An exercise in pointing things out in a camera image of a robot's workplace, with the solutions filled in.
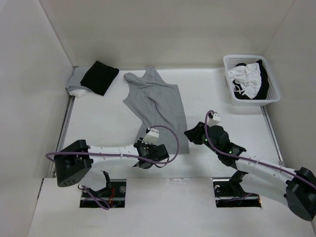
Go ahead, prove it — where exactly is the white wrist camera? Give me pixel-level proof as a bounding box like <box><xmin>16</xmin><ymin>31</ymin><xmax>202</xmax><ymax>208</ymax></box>
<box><xmin>207</xmin><ymin>112</ymin><xmax>221</xmax><ymax>126</ymax></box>
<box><xmin>142</xmin><ymin>128</ymin><xmax>159</xmax><ymax>145</ymax></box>

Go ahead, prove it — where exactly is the grey tank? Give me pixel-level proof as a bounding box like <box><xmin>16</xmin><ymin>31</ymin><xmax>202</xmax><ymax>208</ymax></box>
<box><xmin>65</xmin><ymin>66</ymin><xmax>92</xmax><ymax>92</ymax></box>
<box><xmin>123</xmin><ymin>66</ymin><xmax>190</xmax><ymax>155</ymax></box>

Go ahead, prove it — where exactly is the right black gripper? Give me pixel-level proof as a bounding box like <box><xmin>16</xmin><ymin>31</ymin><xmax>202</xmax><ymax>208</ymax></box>
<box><xmin>184</xmin><ymin>121</ymin><xmax>221</xmax><ymax>155</ymax></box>

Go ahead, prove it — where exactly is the folded grey tank top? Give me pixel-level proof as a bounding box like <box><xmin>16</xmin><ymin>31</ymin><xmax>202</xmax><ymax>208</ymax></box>
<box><xmin>65</xmin><ymin>66</ymin><xmax>92</xmax><ymax>92</ymax></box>

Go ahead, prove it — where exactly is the folded white tank top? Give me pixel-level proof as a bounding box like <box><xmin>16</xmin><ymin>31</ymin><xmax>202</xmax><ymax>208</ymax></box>
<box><xmin>68</xmin><ymin>89</ymin><xmax>87</xmax><ymax>98</ymax></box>

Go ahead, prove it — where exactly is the black garment in basket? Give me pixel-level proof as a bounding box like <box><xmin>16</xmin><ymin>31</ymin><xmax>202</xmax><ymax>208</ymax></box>
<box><xmin>236</xmin><ymin>60</ymin><xmax>270</xmax><ymax>100</ymax></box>

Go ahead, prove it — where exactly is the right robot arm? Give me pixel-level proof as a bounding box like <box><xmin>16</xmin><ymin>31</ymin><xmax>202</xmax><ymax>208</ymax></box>
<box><xmin>184</xmin><ymin>122</ymin><xmax>316</xmax><ymax>221</ymax></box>

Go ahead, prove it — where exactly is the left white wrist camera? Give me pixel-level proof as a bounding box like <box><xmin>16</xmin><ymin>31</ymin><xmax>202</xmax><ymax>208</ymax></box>
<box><xmin>142</xmin><ymin>128</ymin><xmax>159</xmax><ymax>145</ymax></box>

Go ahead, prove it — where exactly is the folded black tank top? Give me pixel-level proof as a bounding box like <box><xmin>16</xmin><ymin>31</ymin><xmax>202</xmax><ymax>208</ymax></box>
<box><xmin>80</xmin><ymin>61</ymin><xmax>119</xmax><ymax>96</ymax></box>

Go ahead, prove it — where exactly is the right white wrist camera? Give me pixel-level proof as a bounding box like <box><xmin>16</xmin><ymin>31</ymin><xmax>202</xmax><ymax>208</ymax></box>
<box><xmin>207</xmin><ymin>112</ymin><xmax>221</xmax><ymax>126</ymax></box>

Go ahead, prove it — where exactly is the white plastic basket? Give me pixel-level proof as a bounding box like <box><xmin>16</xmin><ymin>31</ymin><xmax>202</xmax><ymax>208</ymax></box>
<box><xmin>223</xmin><ymin>55</ymin><xmax>281</xmax><ymax>106</ymax></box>

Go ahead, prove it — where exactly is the white crumpled tank top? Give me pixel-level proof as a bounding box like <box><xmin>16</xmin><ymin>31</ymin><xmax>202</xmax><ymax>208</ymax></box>
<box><xmin>228</xmin><ymin>63</ymin><xmax>262</xmax><ymax>99</ymax></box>

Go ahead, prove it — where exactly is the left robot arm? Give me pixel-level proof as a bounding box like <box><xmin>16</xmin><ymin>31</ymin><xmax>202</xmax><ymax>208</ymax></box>
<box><xmin>54</xmin><ymin>140</ymin><xmax>169</xmax><ymax>197</ymax></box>

